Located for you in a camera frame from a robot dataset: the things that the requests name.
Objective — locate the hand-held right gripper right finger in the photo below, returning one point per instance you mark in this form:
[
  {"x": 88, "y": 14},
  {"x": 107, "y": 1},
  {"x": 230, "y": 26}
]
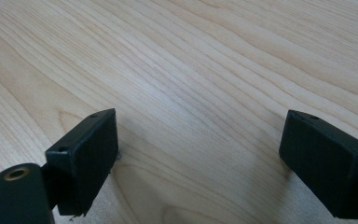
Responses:
[{"x": 326, "y": 161}]

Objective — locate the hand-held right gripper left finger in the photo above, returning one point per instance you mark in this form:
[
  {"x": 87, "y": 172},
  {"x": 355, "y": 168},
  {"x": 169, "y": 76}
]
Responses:
[{"x": 87, "y": 161}]

